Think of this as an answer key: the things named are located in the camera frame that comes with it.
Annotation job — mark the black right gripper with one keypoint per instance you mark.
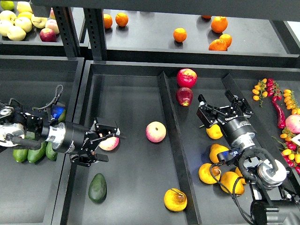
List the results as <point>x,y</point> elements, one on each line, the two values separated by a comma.
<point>234,124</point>

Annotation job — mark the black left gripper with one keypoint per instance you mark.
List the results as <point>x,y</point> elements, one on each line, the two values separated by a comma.
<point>79,139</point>

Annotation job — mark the dark green avocado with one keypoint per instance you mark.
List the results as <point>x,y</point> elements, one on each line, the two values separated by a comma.
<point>97,188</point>

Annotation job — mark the yellow pear with stem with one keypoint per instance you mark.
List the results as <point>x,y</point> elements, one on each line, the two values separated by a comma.
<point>175,200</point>

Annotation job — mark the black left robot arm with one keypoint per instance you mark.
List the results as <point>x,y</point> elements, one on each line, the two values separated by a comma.
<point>28,127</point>

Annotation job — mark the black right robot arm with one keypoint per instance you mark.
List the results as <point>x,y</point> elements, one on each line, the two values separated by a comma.
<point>273,203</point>

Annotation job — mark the yellow pear top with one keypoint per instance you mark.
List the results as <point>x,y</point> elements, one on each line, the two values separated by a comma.
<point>214,132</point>

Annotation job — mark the yellow pear middle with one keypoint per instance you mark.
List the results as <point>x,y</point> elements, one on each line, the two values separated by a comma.
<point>215,149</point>

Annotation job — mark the green avocado top right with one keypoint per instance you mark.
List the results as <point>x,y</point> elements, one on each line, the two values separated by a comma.
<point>62,115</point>

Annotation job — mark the green avocado middle right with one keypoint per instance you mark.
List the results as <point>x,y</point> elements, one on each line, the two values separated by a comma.
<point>50,153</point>

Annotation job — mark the yellow pear lower right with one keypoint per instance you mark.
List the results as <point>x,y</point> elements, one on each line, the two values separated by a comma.
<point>238,172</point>

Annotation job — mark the green avocado lower middle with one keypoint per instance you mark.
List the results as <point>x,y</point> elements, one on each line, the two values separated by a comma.
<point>35,155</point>

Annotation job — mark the yellow pear lower left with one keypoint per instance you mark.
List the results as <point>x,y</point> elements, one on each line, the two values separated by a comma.
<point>205,175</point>

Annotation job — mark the dark avocado middle left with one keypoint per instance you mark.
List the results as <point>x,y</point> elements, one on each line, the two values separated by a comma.
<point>30,135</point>

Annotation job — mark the yellow pear lower centre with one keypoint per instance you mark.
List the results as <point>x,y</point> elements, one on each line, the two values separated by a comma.
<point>228,180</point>

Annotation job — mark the bright green avocado bottom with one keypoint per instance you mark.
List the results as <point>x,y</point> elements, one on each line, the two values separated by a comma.
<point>20,155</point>

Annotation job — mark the pink apple left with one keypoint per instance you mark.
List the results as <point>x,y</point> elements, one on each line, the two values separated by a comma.
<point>109,144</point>

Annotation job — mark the pink apple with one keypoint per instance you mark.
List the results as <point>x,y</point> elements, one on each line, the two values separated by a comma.
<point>155,132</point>
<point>109,144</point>

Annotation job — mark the orange cherry tomato bunch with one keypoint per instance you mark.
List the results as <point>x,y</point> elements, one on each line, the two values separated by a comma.
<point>259,91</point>

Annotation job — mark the dark red apple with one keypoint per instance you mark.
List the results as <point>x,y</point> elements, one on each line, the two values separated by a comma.
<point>184,96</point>

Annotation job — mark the bright red apple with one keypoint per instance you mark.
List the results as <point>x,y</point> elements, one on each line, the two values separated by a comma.
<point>186,78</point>

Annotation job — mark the red cherry tomato bunch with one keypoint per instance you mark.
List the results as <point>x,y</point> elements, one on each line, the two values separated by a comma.
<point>273,90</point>

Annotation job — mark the red chili pepper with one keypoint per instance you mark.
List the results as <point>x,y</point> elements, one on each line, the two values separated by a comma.
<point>280,114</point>

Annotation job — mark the pink apple centre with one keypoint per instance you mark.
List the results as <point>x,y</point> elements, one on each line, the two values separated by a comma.
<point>155,132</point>

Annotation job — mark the orange front right shelf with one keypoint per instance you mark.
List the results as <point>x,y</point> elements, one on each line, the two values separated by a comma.
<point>218,45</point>

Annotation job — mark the orange shelf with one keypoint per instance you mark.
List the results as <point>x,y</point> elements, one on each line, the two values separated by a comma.
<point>227,38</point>
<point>218,45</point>
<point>179,35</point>

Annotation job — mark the orange tomato bunch right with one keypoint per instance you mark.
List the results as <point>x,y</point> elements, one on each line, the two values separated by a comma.
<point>291,102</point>

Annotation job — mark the pink apple right edge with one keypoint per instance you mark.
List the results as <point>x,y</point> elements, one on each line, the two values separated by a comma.
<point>293,123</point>

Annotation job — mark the black centre tray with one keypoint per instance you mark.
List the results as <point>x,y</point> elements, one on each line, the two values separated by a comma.
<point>139,172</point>

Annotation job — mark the black tray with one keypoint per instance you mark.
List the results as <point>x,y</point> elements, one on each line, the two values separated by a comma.
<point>36,194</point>
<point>139,172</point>

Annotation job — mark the white label card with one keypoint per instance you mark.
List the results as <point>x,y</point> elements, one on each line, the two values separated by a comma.
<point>296,139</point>

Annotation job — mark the mixed cherry tomatoes lower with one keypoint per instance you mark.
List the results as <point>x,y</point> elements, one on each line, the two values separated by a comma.
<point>289,150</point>

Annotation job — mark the black left tray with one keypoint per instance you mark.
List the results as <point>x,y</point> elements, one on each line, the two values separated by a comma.
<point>36,194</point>

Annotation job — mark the large orange upper right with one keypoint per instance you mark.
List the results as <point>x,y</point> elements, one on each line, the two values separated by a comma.
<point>219,24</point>

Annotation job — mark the orange centre shelf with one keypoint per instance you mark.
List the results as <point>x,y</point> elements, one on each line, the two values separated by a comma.
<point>179,35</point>

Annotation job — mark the black upper shelf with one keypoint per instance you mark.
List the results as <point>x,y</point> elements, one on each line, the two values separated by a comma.
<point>148,37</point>

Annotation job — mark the red apple on shelf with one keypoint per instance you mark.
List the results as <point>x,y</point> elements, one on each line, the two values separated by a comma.
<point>47,35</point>

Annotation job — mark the orange upper left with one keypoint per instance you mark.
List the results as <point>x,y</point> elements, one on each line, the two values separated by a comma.
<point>121,19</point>

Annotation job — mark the orange behind post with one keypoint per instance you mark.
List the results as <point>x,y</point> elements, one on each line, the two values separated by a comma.
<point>108,21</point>

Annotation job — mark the black shelf post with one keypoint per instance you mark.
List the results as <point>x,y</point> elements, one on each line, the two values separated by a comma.
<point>96,31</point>

